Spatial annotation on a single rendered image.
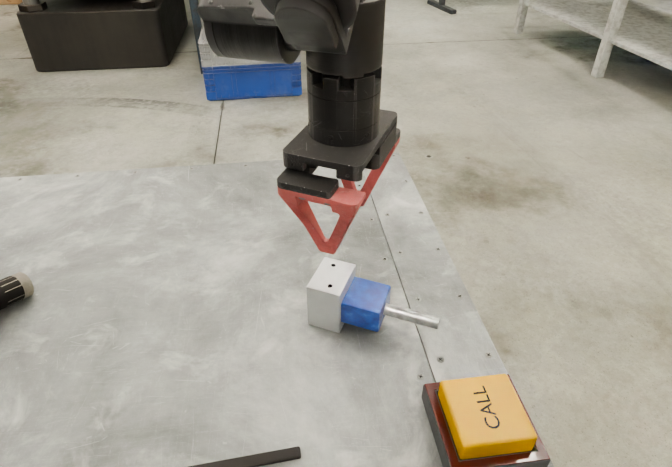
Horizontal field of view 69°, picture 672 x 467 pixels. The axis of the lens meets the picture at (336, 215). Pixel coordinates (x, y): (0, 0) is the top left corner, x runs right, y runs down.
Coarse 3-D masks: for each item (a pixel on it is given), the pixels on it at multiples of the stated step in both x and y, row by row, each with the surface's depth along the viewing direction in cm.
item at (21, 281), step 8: (0, 280) 52; (8, 280) 52; (16, 280) 53; (24, 280) 53; (0, 288) 51; (8, 288) 52; (16, 288) 52; (24, 288) 53; (32, 288) 54; (0, 296) 51; (8, 296) 52; (16, 296) 52; (24, 296) 53; (0, 304) 51; (8, 304) 52
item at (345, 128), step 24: (312, 72) 36; (312, 96) 36; (336, 96) 35; (360, 96) 35; (312, 120) 38; (336, 120) 36; (360, 120) 36; (384, 120) 41; (288, 144) 38; (312, 144) 38; (336, 144) 37; (360, 144) 38; (336, 168) 36; (360, 168) 35
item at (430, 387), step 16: (432, 384) 43; (512, 384) 43; (432, 400) 42; (528, 416) 40; (448, 432) 39; (448, 448) 38; (544, 448) 38; (464, 464) 37; (480, 464) 37; (496, 464) 37; (512, 464) 37
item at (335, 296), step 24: (336, 264) 51; (312, 288) 48; (336, 288) 48; (360, 288) 50; (384, 288) 50; (312, 312) 50; (336, 312) 49; (360, 312) 48; (384, 312) 49; (408, 312) 48
